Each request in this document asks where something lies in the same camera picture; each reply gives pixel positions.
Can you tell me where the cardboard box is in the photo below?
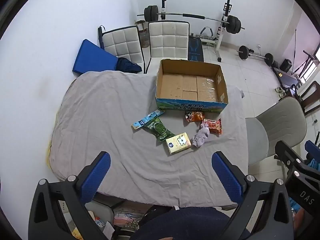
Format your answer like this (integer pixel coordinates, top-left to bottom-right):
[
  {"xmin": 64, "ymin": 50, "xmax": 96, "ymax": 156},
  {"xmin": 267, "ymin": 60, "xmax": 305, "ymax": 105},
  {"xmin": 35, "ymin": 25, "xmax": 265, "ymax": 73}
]
[{"xmin": 155, "ymin": 59, "xmax": 229, "ymax": 113}]

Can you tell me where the black folded umbrella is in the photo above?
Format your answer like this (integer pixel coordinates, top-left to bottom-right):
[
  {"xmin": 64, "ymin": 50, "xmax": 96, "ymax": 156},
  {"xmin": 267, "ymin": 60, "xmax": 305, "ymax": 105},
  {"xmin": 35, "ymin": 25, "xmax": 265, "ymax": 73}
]
[{"xmin": 98, "ymin": 25, "xmax": 105, "ymax": 49}]

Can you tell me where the blue and white snack packet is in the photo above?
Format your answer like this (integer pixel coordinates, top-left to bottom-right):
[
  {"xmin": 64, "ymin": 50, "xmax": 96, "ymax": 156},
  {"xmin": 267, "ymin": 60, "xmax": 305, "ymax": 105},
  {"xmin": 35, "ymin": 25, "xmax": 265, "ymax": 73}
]
[{"xmin": 132, "ymin": 109, "xmax": 165, "ymax": 130}]

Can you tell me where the black stand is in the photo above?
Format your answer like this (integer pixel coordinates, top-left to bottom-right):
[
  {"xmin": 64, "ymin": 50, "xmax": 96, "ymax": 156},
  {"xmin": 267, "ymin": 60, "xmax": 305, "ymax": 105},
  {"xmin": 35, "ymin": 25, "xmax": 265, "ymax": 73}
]
[{"xmin": 292, "ymin": 29, "xmax": 320, "ymax": 74}]

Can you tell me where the black speaker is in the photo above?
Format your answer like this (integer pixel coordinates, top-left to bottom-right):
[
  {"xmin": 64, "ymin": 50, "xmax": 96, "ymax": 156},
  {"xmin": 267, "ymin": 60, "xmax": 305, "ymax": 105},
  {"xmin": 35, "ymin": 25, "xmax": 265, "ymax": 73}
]
[{"xmin": 280, "ymin": 59, "xmax": 292, "ymax": 72}]

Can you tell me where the brown jar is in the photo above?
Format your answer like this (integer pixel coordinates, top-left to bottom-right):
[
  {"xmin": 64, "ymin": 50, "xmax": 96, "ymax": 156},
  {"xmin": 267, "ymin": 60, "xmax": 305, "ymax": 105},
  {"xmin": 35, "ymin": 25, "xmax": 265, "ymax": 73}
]
[{"xmin": 136, "ymin": 20, "xmax": 150, "ymax": 48}]

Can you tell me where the green snack packet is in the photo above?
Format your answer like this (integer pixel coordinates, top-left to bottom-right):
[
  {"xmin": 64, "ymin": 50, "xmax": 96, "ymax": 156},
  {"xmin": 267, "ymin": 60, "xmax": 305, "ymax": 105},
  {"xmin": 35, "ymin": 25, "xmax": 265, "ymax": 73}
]
[{"xmin": 143, "ymin": 116, "xmax": 175, "ymax": 145}]

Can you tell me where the grey plastic chair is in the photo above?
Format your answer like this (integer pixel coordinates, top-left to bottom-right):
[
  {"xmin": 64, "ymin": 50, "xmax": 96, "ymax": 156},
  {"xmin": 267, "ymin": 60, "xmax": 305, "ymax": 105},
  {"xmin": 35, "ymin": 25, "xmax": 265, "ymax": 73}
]
[{"xmin": 245, "ymin": 97, "xmax": 307, "ymax": 165}]

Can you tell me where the pink patterned bag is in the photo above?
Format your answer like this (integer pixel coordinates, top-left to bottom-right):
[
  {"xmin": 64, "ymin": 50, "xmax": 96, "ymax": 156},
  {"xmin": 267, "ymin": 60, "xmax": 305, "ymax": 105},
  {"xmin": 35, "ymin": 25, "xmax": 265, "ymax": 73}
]
[{"xmin": 114, "ymin": 207, "xmax": 145, "ymax": 230}]

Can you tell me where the dark wooden chair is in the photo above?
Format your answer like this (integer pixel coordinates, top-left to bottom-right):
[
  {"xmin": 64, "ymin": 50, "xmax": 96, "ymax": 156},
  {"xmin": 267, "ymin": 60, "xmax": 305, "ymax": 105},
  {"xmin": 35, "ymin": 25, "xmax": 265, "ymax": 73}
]
[{"xmin": 291, "ymin": 80, "xmax": 320, "ymax": 115}]

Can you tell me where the long barbell with black plates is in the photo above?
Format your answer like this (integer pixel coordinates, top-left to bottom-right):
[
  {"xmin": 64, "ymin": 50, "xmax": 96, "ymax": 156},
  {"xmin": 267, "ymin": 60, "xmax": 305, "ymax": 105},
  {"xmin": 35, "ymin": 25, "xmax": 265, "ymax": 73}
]
[{"xmin": 137, "ymin": 5, "xmax": 245, "ymax": 34}]

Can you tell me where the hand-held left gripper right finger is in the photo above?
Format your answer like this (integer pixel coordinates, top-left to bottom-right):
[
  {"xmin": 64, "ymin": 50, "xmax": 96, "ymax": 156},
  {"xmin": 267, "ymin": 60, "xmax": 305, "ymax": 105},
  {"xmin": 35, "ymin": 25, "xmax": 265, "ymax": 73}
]
[{"xmin": 211, "ymin": 151, "xmax": 294, "ymax": 240}]

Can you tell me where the yellow white carton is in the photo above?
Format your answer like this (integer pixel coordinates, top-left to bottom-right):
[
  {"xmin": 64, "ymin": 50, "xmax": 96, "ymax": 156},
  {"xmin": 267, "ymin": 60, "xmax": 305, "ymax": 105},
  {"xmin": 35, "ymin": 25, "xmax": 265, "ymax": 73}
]
[{"xmin": 165, "ymin": 132, "xmax": 192, "ymax": 155}]

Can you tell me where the grey bed sheet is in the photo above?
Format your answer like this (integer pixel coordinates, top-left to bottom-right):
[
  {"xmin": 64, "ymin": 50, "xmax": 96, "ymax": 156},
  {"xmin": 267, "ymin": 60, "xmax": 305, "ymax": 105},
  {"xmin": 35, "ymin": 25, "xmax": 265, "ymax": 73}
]
[{"xmin": 46, "ymin": 70, "xmax": 249, "ymax": 208}]

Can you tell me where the black treadmill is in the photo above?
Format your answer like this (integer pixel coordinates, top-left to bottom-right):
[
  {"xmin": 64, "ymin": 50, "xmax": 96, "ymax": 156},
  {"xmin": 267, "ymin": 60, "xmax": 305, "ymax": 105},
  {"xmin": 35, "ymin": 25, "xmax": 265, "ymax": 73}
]
[{"xmin": 272, "ymin": 66, "xmax": 304, "ymax": 88}]

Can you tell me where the white bench press rack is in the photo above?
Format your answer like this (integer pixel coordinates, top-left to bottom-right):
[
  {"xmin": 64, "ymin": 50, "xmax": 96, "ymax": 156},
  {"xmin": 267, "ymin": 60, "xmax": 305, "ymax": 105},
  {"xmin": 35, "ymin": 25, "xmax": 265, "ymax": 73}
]
[{"xmin": 160, "ymin": 0, "xmax": 232, "ymax": 63}]

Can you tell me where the dark blue garment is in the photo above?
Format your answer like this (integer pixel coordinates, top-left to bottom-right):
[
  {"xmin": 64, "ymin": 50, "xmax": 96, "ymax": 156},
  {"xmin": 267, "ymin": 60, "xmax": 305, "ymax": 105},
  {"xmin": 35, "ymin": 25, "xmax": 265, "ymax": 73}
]
[{"xmin": 116, "ymin": 57, "xmax": 142, "ymax": 74}]

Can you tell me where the black weight bench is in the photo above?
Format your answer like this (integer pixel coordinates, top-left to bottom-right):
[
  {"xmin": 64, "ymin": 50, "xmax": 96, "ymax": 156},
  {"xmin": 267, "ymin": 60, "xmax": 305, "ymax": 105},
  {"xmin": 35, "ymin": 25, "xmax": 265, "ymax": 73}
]
[{"xmin": 187, "ymin": 36, "xmax": 204, "ymax": 62}]

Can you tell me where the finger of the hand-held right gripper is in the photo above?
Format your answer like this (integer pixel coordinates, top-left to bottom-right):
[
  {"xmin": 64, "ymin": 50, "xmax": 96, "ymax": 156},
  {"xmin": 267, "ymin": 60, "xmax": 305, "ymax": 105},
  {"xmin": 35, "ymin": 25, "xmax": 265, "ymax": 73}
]
[
  {"xmin": 274, "ymin": 140, "xmax": 312, "ymax": 179},
  {"xmin": 304, "ymin": 140, "xmax": 320, "ymax": 162}
]

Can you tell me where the red snack packet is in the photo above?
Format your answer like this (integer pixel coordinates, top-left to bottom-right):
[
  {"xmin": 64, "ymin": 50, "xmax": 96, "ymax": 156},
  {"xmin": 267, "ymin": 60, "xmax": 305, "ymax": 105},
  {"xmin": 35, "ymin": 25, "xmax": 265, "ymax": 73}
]
[{"xmin": 202, "ymin": 118, "xmax": 223, "ymax": 136}]

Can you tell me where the orange panda snack packet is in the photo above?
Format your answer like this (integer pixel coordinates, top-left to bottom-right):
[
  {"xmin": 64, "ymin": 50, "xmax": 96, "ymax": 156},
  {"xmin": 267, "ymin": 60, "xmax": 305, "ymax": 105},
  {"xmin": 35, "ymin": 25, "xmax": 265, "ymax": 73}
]
[{"xmin": 185, "ymin": 111, "xmax": 205, "ymax": 123}]

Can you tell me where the blue foam mat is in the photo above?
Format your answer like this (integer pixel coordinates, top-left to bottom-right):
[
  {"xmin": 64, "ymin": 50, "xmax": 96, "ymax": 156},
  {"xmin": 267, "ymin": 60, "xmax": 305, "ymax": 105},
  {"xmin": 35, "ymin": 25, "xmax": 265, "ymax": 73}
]
[{"xmin": 72, "ymin": 39, "xmax": 119, "ymax": 75}]

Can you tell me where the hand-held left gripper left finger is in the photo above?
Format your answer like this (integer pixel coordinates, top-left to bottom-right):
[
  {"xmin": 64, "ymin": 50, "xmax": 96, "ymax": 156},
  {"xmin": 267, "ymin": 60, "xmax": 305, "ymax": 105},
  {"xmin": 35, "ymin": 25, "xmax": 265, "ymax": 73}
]
[{"xmin": 28, "ymin": 151, "xmax": 112, "ymax": 240}]

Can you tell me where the person's dark sweater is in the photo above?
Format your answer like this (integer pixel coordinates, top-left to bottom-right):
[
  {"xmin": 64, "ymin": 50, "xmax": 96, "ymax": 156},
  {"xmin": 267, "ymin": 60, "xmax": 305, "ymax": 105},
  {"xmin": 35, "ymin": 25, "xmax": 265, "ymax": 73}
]
[{"xmin": 130, "ymin": 206, "xmax": 250, "ymax": 240}]

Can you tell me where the white quilted chair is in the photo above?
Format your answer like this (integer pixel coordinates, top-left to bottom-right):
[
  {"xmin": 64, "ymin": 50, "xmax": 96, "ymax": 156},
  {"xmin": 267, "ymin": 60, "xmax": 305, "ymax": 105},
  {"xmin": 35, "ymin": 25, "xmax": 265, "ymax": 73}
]
[
  {"xmin": 102, "ymin": 26, "xmax": 145, "ymax": 74},
  {"xmin": 145, "ymin": 21, "xmax": 190, "ymax": 74}
]

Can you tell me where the short barbell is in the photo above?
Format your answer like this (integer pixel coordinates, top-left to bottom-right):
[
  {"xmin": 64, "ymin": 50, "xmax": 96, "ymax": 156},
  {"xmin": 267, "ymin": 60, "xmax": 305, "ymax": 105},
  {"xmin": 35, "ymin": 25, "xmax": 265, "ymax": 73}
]
[{"xmin": 236, "ymin": 45, "xmax": 274, "ymax": 67}]

